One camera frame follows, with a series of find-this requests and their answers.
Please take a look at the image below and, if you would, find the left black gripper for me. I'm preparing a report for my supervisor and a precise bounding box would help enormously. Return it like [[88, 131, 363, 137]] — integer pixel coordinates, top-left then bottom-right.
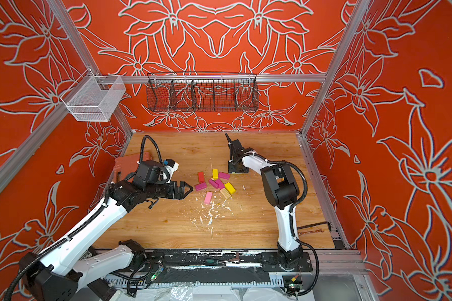
[[146, 179, 195, 199]]

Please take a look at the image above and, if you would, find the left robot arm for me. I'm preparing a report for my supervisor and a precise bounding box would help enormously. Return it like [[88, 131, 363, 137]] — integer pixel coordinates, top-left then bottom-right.
[[4, 159, 193, 300]]

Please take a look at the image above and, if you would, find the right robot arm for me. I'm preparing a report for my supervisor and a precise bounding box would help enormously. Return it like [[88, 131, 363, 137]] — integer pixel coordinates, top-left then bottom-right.
[[226, 136, 308, 270]]

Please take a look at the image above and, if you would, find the magenta block top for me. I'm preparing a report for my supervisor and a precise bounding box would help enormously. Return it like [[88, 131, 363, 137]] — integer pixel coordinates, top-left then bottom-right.
[[218, 172, 230, 179]]

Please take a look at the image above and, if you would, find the magenta block left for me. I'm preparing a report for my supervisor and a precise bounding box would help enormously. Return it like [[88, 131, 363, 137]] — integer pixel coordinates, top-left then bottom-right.
[[195, 182, 208, 191]]

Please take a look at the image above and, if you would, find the dark magenta block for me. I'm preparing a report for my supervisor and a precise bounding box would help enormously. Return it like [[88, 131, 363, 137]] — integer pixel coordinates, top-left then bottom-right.
[[215, 179, 225, 189]]

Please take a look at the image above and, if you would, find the pale pink block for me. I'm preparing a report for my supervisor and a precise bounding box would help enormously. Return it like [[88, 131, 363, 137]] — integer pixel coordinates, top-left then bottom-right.
[[204, 191, 213, 204]]

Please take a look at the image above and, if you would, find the red block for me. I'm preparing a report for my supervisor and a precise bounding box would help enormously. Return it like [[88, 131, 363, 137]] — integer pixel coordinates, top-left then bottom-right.
[[198, 171, 205, 183]]

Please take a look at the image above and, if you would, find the magenta block middle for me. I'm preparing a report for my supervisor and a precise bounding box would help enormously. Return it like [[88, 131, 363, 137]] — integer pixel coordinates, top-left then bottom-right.
[[208, 179, 219, 189]]

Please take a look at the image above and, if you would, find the natural wood block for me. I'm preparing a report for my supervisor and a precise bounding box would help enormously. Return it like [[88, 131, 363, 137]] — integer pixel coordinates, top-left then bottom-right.
[[220, 188, 232, 199]]

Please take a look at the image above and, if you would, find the red plastic tool case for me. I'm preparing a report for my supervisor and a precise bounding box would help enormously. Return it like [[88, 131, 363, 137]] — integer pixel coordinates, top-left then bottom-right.
[[112, 153, 139, 183]]

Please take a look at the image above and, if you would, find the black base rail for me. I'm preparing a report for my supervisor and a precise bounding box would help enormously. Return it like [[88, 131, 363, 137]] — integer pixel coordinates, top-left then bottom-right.
[[109, 249, 318, 287]]

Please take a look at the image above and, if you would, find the black wire basket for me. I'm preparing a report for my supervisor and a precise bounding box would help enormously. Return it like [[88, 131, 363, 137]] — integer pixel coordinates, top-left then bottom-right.
[[146, 72, 259, 113]]

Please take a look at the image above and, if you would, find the white wire basket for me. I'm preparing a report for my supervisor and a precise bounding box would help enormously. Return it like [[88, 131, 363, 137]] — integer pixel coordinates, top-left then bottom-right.
[[60, 75, 126, 122]]

